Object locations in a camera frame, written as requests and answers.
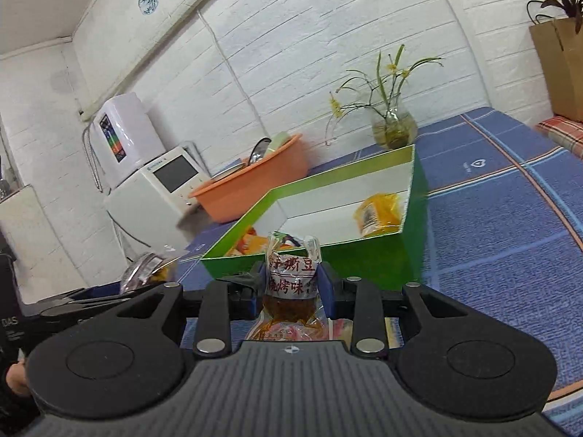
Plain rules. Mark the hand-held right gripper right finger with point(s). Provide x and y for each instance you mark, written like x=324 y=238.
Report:
x=325 y=286

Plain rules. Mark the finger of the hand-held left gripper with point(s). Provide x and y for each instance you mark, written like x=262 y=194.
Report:
x=104 y=290
x=91 y=307

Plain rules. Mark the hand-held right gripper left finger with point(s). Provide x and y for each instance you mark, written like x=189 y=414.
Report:
x=259 y=284

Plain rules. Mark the brown clear snack packet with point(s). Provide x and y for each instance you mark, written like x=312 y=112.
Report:
x=291 y=277

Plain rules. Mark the yellow printed snack packet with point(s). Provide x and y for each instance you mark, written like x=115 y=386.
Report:
x=254 y=242

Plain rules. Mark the red snack packet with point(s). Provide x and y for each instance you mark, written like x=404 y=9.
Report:
x=296 y=331

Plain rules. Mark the green cardboard box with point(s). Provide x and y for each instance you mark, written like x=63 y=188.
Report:
x=378 y=259

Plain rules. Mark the yellow corn packet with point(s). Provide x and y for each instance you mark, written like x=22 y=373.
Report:
x=378 y=213

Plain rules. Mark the person's left hand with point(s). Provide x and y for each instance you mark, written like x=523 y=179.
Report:
x=16 y=378

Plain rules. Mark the orange plastic basin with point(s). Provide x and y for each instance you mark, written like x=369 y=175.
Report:
x=255 y=186

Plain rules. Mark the white appliance with screen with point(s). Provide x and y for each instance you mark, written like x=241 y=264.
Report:
x=150 y=200

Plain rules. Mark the metal bowl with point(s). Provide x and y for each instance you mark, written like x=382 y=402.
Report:
x=257 y=152

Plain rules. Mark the pale green container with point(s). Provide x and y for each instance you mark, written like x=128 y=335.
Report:
x=278 y=142

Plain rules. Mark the white water purifier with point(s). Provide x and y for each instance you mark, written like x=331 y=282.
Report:
x=132 y=136

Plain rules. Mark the blue checked cloth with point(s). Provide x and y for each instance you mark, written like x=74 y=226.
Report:
x=501 y=218

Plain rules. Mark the glass vase with flowers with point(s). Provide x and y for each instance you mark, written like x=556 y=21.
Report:
x=382 y=82

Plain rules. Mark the large cardboard box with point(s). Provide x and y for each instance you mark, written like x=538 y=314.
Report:
x=560 y=73

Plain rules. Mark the round wall sticker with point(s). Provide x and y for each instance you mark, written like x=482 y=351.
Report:
x=148 y=1

